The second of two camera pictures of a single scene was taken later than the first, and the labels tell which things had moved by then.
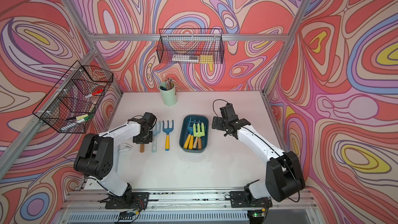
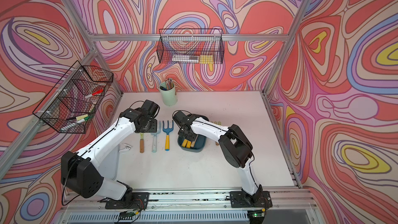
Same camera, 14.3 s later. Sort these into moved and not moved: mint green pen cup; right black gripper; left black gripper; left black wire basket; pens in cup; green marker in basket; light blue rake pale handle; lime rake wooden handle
Moved: left black gripper; right black gripper; lime rake wooden handle
Not moved: left black wire basket; green marker in basket; mint green pen cup; pens in cup; light blue rake pale handle
